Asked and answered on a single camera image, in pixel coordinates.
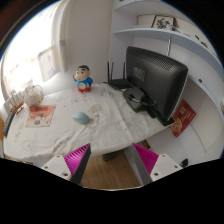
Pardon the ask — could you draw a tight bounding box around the white floral tablecloth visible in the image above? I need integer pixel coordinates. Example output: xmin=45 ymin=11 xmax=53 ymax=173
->
xmin=4 ymin=84 xmax=165 ymax=162

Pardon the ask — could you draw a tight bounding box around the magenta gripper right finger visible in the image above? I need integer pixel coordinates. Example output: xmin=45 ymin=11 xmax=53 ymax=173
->
xmin=127 ymin=144 xmax=182 ymax=186

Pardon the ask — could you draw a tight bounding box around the framed picture on shelf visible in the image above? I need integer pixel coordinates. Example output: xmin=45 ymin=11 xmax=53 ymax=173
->
xmin=152 ymin=15 xmax=175 ymax=30

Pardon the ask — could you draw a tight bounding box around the black remote control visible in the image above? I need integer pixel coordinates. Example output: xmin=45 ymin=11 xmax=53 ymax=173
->
xmin=2 ymin=111 xmax=15 ymax=137

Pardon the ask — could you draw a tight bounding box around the black computer monitor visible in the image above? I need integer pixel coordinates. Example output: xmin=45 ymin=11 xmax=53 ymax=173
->
xmin=126 ymin=46 xmax=188 ymax=126

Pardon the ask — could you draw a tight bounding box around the black wifi router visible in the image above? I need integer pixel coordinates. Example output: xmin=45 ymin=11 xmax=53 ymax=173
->
xmin=107 ymin=63 xmax=132 ymax=89

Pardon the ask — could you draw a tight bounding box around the white window curtain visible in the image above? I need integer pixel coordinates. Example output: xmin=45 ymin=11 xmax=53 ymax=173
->
xmin=51 ymin=0 xmax=71 ymax=72

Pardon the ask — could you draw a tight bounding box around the white wall shelf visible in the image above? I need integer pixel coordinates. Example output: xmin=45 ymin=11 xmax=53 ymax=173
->
xmin=116 ymin=28 xmax=224 ymax=82

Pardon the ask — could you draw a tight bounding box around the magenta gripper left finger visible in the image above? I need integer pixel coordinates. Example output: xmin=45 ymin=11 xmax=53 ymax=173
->
xmin=42 ymin=144 xmax=91 ymax=185

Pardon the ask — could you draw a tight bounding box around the cartoon boy figurine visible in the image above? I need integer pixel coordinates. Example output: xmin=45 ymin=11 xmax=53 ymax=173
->
xmin=73 ymin=65 xmax=93 ymax=93

